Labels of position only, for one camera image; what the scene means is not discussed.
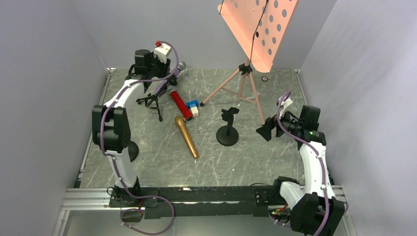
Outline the purple glitter microphone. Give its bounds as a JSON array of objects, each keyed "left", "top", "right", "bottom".
[{"left": 154, "top": 61, "right": 186, "bottom": 96}]

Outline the black tripod shock-mount stand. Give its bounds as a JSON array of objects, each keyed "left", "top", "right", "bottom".
[{"left": 136, "top": 93, "right": 163, "bottom": 122}]

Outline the red glitter microphone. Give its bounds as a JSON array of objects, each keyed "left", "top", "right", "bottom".
[{"left": 167, "top": 85, "right": 193, "bottom": 121}]

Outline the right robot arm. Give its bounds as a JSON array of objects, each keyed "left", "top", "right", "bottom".
[{"left": 256, "top": 105, "right": 345, "bottom": 236}]

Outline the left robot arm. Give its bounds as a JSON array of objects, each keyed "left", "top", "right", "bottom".
[{"left": 92, "top": 46, "right": 172, "bottom": 199}]

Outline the black round-base mic stand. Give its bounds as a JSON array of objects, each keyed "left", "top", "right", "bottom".
[{"left": 216, "top": 107, "right": 239, "bottom": 147}]

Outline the pink music stand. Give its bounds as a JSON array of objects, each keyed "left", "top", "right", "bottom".
[{"left": 200, "top": 0, "right": 298, "bottom": 124}]

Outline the blue white toy block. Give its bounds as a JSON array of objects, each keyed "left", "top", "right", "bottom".
[{"left": 186, "top": 100, "right": 199, "bottom": 118}]

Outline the gold microphone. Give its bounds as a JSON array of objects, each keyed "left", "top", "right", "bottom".
[{"left": 174, "top": 116, "right": 199, "bottom": 159}]

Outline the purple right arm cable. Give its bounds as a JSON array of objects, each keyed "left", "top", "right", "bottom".
[{"left": 268, "top": 90, "right": 349, "bottom": 236}]

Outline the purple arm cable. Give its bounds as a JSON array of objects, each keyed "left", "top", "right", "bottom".
[
  {"left": 99, "top": 40, "right": 180, "bottom": 235},
  {"left": 268, "top": 90, "right": 349, "bottom": 236}
]

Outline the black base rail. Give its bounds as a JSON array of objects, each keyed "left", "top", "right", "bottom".
[{"left": 106, "top": 184, "right": 286, "bottom": 219}]

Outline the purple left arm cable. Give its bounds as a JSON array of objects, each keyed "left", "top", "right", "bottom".
[{"left": 99, "top": 40, "right": 180, "bottom": 235}]

